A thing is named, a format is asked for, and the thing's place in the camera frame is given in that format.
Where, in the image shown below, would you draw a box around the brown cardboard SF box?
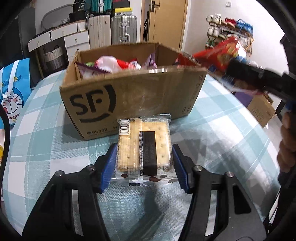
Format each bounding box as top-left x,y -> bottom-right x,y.
60,42 -> 207,140

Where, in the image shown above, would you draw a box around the silver aluminium suitcase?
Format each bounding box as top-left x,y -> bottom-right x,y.
111,15 -> 137,45

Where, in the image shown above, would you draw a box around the red triangular chip bag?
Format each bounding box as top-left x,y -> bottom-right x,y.
192,37 -> 241,72

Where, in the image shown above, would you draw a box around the wooden shoe rack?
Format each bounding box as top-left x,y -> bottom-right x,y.
205,14 -> 254,57

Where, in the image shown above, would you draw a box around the striped laundry basket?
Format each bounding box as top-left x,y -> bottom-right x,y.
44,45 -> 65,73

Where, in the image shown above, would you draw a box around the blue Doraemon gift bag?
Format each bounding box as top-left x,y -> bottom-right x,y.
1,58 -> 31,126

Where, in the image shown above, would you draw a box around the white red balloon glue bag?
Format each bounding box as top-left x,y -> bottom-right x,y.
94,56 -> 142,73

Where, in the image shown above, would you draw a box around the stacked shoe boxes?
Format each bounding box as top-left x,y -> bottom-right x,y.
112,0 -> 132,16

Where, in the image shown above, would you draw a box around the right hand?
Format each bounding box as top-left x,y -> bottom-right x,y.
277,112 -> 295,173

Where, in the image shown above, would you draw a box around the clear cracker biscuit pack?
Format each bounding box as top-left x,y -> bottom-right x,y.
111,113 -> 177,186

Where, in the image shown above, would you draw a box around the purple grape candy bag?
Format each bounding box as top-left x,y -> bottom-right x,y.
142,53 -> 158,69

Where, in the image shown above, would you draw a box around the small cardboard box on floor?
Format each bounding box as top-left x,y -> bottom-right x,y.
247,95 -> 275,128

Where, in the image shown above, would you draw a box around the beige hard suitcase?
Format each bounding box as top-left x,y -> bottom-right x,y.
88,15 -> 111,49

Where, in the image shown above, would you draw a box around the teal hard suitcase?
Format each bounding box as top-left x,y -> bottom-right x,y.
91,0 -> 112,13

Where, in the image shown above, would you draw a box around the grey purple snack bag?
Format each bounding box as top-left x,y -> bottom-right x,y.
75,62 -> 109,79

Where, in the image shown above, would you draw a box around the white drawer desk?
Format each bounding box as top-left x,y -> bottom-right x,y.
28,20 -> 90,62

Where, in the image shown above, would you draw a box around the wooden door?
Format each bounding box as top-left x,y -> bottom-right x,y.
139,0 -> 190,50

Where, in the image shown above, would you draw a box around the plaid teal tablecloth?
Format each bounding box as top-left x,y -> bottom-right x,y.
3,72 -> 280,240

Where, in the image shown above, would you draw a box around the red Oreo snack pack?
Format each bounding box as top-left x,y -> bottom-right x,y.
173,53 -> 197,66

